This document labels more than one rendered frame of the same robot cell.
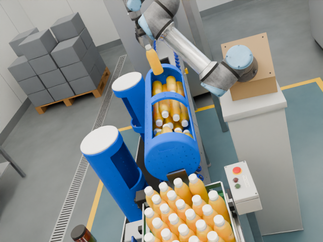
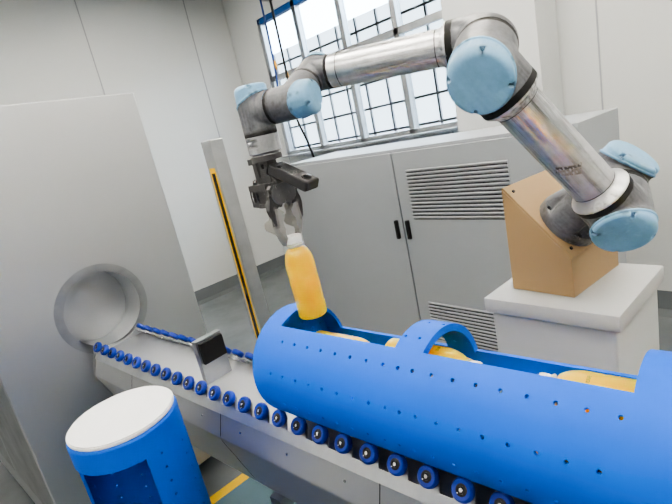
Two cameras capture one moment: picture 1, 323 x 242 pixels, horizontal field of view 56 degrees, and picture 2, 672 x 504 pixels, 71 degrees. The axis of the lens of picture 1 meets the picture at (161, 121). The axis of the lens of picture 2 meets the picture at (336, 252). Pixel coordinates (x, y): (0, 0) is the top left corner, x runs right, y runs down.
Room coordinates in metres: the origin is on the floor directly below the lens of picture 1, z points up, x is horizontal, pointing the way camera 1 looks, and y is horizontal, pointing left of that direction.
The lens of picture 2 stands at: (1.25, 0.76, 1.65)
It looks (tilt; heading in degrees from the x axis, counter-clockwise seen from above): 15 degrees down; 303
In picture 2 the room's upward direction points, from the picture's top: 12 degrees counter-clockwise
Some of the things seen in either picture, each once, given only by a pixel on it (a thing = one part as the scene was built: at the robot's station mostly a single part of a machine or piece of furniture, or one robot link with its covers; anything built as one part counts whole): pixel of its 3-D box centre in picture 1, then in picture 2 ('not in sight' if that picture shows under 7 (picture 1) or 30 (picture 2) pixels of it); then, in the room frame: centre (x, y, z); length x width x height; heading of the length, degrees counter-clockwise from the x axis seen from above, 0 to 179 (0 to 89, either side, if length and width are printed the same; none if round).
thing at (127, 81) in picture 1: (126, 81); (121, 415); (2.44, 0.13, 1.03); 0.28 x 0.28 x 0.01
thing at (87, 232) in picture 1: (81, 235); not in sight; (0.85, 0.47, 1.23); 0.06 x 0.06 x 0.04
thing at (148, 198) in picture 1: (156, 203); not in sight; (1.06, 0.19, 0.99); 0.07 x 0.07 x 0.19
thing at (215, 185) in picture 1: (182, 194); not in sight; (1.07, 0.06, 0.96); 0.40 x 0.01 x 0.03; 78
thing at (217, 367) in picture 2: (165, 66); (213, 357); (2.45, -0.23, 1.00); 0.10 x 0.04 x 0.15; 78
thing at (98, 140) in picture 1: (99, 139); not in sight; (1.76, 0.43, 1.03); 0.28 x 0.28 x 0.01
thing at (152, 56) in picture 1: (154, 60); (304, 278); (1.92, -0.12, 1.32); 0.07 x 0.07 x 0.19
